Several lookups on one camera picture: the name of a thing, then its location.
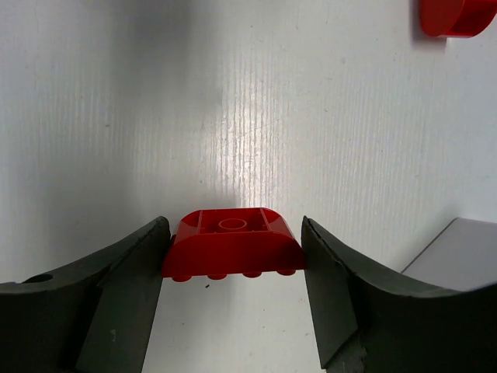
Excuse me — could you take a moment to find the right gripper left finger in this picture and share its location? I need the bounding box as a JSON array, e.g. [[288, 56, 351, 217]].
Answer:
[[1, 217, 171, 372]]

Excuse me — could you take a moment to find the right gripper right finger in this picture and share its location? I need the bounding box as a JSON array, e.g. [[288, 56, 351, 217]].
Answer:
[[301, 218, 496, 372]]

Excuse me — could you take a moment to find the small red lego brick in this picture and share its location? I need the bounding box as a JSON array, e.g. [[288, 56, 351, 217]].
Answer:
[[162, 207, 305, 282]]

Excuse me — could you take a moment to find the red rounded lego piece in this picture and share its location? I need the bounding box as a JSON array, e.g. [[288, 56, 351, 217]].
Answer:
[[418, 0, 496, 38]]

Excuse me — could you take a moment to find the tilted white divided container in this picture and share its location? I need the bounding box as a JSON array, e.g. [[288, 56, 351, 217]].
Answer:
[[402, 218, 496, 291]]

